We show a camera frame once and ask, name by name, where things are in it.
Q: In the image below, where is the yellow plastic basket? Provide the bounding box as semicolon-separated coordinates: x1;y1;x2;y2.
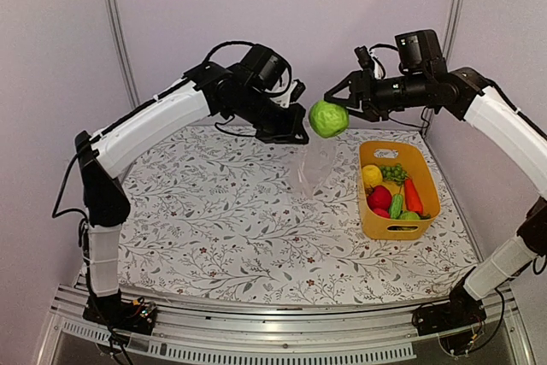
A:
358;141;441;240

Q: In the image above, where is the yellow lemon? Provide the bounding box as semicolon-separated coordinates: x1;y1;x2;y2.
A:
362;164;384;189

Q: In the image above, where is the green grape bunch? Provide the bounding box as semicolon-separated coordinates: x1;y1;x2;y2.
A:
379;164;409;184

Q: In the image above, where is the green guava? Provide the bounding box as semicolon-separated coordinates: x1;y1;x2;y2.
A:
309;100;350;138
398;211;421;221

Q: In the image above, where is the aluminium post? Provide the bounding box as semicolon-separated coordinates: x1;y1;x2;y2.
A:
421;0;470;135
104;0;141;109

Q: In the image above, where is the floral tablecloth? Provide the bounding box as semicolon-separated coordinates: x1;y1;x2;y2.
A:
117;127;477;305

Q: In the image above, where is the clear zip top bag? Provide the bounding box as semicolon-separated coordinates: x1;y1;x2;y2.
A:
293;138;336;197

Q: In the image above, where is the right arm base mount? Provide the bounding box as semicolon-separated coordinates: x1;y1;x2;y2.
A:
412;286;486;356

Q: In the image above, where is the red tomato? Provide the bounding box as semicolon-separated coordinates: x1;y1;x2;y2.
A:
373;208;391;219

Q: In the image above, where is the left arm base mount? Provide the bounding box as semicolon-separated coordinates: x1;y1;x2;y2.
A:
83;292;157;335

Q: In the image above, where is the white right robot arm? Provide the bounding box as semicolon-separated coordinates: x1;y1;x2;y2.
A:
342;68;546;327

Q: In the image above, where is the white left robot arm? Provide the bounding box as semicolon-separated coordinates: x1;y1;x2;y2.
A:
69;61;349;326

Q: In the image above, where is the orange carrot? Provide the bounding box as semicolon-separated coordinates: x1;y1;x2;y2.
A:
403;179;423;215

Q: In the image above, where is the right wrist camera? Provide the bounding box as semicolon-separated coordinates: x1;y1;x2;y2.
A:
395;29;448;77

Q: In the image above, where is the red apple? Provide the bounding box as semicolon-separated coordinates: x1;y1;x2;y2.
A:
367;185;392;210

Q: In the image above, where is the aluminium front rail frame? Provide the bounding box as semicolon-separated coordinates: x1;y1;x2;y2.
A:
35;283;538;364

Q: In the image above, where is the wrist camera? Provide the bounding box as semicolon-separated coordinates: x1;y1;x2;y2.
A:
395;29;448;77
240;44;290;91

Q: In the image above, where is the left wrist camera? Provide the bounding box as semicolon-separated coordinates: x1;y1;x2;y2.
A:
240;44;290;91

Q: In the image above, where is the left aluminium post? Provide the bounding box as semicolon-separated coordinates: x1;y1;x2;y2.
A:
104;0;141;109

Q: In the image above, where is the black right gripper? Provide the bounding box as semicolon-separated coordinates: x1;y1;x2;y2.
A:
325;68;430;122

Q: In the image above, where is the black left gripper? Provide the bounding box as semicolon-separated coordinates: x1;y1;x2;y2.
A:
228;85;310;144

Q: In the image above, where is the right aluminium post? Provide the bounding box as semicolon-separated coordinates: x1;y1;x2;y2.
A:
421;0;470;135

